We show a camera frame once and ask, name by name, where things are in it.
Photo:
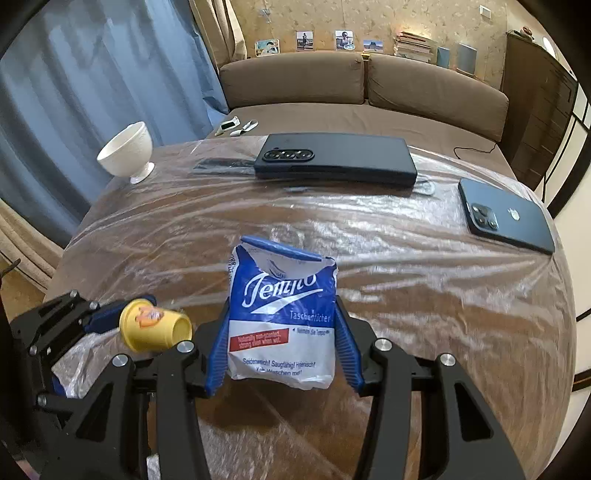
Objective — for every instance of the white light switch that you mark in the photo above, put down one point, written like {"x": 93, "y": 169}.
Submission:
{"x": 485, "y": 11}

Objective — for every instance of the small landscape photo print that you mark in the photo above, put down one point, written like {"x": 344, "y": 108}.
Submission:
{"x": 373, "y": 45}

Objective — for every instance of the dark blue smartphone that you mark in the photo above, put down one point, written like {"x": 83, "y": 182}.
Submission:
{"x": 512, "y": 217}

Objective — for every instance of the black folding phone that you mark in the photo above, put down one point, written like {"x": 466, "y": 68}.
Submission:
{"x": 346, "y": 159}

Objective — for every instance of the blue curtain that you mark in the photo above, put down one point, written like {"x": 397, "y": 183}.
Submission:
{"x": 92, "y": 83}

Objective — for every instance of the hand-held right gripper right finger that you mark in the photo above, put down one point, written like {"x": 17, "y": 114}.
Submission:
{"x": 346, "y": 350}

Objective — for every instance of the blue white tissue packet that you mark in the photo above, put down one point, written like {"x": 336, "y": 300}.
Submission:
{"x": 277, "y": 323}

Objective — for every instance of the beige curtain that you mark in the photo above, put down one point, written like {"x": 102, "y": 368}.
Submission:
{"x": 221, "y": 27}

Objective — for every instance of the black framed room divider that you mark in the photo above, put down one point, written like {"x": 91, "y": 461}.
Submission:
{"x": 570, "y": 194}

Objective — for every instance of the small white device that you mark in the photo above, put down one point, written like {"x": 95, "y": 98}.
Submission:
{"x": 229, "y": 123}

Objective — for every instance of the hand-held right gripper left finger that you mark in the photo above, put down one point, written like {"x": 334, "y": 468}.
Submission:
{"x": 217, "y": 355}

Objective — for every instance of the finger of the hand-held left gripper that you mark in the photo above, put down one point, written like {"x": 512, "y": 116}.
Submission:
{"x": 104, "y": 321}
{"x": 57, "y": 387}

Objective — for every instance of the white round plate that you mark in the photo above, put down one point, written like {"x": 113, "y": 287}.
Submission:
{"x": 548, "y": 45}

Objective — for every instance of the photo print with dark portrait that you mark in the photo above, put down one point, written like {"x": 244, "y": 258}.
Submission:
{"x": 345, "y": 40}

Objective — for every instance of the wall hook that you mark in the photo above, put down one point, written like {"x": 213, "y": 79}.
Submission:
{"x": 265, "y": 14}

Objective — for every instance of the stack of books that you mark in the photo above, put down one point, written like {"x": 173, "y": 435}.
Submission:
{"x": 415, "y": 46}

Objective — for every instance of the photo print of standing figure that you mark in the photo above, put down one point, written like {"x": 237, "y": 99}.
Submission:
{"x": 304, "y": 41}

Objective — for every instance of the white footed cup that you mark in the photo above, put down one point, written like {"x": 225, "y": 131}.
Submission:
{"x": 124, "y": 150}

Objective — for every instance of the photo print with white border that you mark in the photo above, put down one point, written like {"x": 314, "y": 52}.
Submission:
{"x": 268, "y": 48}

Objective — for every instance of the brown sofa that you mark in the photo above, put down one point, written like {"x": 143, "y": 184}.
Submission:
{"x": 415, "y": 115}

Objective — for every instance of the dark wooden cabinet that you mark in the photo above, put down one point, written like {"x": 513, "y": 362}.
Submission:
{"x": 535, "y": 106}

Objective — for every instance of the brown ornament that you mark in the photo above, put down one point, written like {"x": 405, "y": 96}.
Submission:
{"x": 525, "y": 32}

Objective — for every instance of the small yellow cup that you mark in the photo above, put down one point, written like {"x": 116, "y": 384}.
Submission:
{"x": 147, "y": 330}

